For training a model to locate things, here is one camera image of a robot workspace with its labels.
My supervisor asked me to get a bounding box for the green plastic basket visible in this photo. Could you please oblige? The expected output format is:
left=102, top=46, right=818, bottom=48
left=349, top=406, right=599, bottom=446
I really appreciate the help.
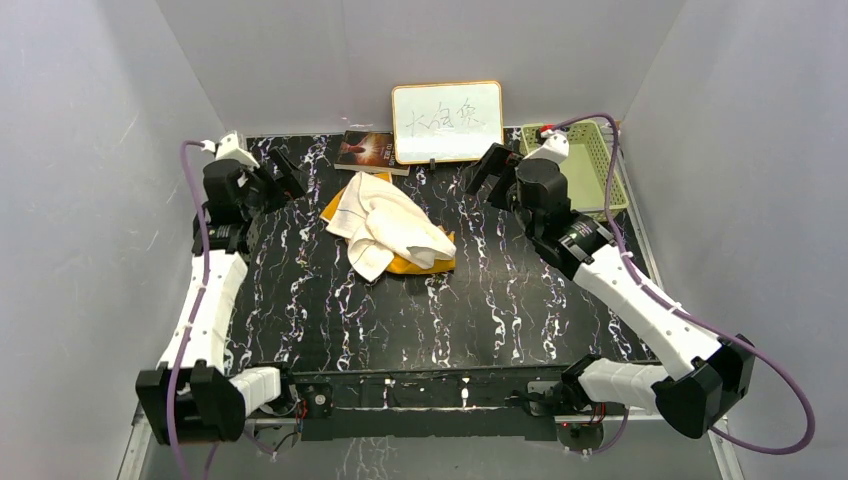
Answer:
left=520, top=120, right=630, bottom=222

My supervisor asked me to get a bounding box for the dark paperback book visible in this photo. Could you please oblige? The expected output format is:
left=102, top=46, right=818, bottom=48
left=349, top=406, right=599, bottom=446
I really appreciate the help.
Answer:
left=333, top=130, right=410, bottom=176

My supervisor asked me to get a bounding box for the black base frame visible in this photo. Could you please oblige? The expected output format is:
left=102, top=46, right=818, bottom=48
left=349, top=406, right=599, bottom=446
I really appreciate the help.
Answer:
left=283, top=365, right=608, bottom=448

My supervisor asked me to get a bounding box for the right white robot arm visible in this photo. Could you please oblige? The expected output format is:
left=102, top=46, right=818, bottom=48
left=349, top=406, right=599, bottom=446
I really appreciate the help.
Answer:
left=465, top=135, right=754, bottom=439

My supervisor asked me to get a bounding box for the small whiteboard orange frame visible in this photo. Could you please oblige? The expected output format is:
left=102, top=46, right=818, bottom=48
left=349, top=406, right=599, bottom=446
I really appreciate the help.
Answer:
left=391, top=81, right=504, bottom=165

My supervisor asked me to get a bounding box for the yellow bear towel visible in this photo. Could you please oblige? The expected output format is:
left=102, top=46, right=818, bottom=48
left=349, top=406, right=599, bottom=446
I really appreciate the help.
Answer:
left=319, top=173, right=458, bottom=276

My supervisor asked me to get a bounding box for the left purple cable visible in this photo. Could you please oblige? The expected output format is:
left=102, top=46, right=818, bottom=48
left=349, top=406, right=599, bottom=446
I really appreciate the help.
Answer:
left=165, top=139, right=220, bottom=480

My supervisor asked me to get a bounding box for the white towel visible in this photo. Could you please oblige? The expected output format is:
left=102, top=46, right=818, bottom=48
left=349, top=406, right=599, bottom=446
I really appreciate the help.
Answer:
left=325, top=172, right=458, bottom=283

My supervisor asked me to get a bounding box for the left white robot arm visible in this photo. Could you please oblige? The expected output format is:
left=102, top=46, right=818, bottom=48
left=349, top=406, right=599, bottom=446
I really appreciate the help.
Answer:
left=135, top=131, right=307, bottom=445

